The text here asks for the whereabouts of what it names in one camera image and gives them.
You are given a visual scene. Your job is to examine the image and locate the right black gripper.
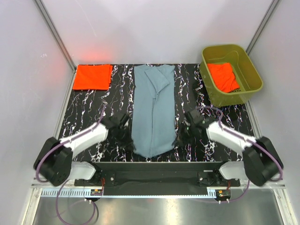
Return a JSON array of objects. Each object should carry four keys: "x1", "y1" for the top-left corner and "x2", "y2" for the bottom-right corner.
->
[{"x1": 172, "y1": 121, "x2": 196, "y2": 146}]

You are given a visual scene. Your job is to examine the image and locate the grey-blue t-shirt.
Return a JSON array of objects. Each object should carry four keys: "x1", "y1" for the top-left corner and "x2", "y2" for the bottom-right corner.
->
[{"x1": 131, "y1": 65, "x2": 176, "y2": 158}]

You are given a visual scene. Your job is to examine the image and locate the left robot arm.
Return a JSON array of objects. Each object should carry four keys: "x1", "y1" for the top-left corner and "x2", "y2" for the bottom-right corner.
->
[{"x1": 33, "y1": 114, "x2": 135, "y2": 187}]

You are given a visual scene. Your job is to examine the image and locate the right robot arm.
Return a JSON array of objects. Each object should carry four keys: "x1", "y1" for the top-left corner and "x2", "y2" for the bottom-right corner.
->
[{"x1": 177, "y1": 109, "x2": 284, "y2": 187}]

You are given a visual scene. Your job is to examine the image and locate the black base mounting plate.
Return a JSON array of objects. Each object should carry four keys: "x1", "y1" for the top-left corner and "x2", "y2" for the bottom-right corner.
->
[{"x1": 74, "y1": 161, "x2": 241, "y2": 196}]

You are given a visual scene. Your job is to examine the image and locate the black marbled table mat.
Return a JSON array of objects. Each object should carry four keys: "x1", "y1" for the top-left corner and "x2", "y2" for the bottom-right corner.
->
[{"x1": 59, "y1": 64, "x2": 255, "y2": 163}]

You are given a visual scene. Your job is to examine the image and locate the left orange connector box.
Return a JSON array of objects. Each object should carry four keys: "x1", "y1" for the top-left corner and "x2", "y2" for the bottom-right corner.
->
[{"x1": 90, "y1": 189, "x2": 103, "y2": 196}]

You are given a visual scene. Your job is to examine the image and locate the orange connector box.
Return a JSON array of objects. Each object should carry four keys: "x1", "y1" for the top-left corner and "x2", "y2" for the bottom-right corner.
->
[
  {"x1": 217, "y1": 189, "x2": 231, "y2": 197},
  {"x1": 90, "y1": 189, "x2": 103, "y2": 196}
]

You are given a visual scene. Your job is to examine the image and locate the orange t-shirt in bin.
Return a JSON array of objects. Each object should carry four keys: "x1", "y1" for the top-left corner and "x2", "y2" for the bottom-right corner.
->
[{"x1": 207, "y1": 63, "x2": 240, "y2": 93}]

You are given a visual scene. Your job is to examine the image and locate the folded orange t-shirt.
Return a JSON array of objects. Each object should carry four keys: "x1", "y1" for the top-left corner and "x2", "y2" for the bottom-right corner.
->
[{"x1": 72, "y1": 64, "x2": 113, "y2": 90}]

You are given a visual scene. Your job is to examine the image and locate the right orange connector box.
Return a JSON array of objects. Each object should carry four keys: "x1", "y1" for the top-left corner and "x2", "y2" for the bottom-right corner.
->
[{"x1": 217, "y1": 189, "x2": 231, "y2": 197}]

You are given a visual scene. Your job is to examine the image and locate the olive green plastic bin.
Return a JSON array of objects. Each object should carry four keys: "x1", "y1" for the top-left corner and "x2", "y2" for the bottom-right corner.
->
[{"x1": 200, "y1": 44, "x2": 263, "y2": 107}]

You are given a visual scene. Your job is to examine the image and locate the aluminium frame rail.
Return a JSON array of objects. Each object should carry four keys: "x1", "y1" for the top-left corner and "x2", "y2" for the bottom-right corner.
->
[{"x1": 31, "y1": 170, "x2": 288, "y2": 200}]

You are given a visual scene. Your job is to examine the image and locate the right aluminium corner post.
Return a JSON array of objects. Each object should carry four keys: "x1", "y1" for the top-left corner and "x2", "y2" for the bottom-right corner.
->
[{"x1": 246, "y1": 0, "x2": 281, "y2": 56}]

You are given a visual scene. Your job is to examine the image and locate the aluminium corner post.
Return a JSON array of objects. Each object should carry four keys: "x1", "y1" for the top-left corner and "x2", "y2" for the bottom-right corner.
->
[
  {"x1": 246, "y1": 0, "x2": 281, "y2": 56},
  {"x1": 33, "y1": 0, "x2": 77, "y2": 72}
]

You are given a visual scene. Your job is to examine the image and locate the left aluminium corner post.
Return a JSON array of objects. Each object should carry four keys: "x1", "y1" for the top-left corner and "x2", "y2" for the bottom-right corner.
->
[{"x1": 33, "y1": 0, "x2": 77, "y2": 72}]

